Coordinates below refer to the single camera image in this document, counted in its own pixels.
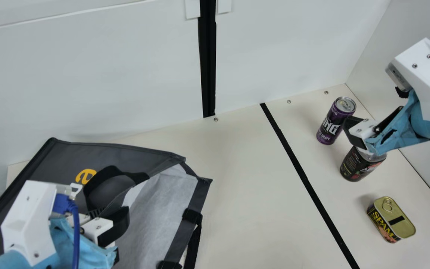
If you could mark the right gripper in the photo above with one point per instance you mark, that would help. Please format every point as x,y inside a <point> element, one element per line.
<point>405,130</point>

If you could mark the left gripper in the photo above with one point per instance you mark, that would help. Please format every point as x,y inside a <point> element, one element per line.
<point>92,257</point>

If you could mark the dark coffee bottle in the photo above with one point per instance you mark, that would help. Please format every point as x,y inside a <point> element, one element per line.
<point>357,166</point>

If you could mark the purple can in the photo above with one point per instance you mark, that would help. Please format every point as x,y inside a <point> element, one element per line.
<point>332,123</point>

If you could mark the rectangular gold tin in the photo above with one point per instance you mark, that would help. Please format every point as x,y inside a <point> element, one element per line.
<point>392,220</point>

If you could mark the black strip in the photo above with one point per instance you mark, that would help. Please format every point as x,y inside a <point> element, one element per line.
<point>304,179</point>

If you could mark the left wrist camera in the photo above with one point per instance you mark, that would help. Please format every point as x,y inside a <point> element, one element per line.
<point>28,216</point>

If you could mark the black post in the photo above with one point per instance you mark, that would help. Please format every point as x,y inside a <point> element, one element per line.
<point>207,56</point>

